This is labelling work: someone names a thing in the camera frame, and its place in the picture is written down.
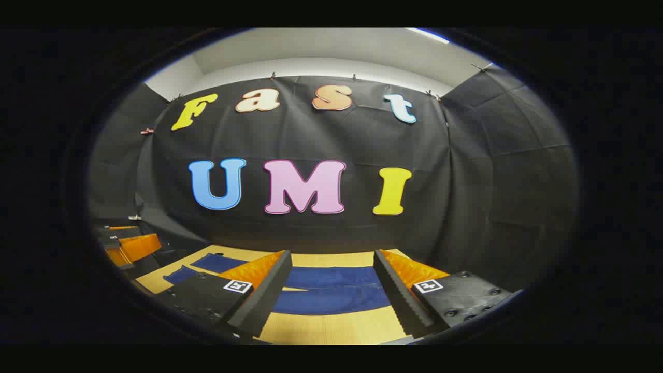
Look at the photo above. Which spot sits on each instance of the red backdrop clip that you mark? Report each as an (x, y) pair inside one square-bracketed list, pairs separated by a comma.
[(147, 131)]

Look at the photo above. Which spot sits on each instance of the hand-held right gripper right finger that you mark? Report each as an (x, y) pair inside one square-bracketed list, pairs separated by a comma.
[(401, 300)]

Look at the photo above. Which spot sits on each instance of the blue jeans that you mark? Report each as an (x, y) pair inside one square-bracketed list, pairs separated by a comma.
[(331, 300)]

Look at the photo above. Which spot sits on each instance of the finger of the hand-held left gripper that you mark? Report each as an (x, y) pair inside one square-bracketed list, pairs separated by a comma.
[(140, 246), (111, 238)]

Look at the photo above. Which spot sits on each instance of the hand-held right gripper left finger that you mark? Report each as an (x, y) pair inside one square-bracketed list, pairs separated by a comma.
[(261, 300)]

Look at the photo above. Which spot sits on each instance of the black backdrop cloth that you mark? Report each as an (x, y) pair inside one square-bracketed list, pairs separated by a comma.
[(311, 140)]

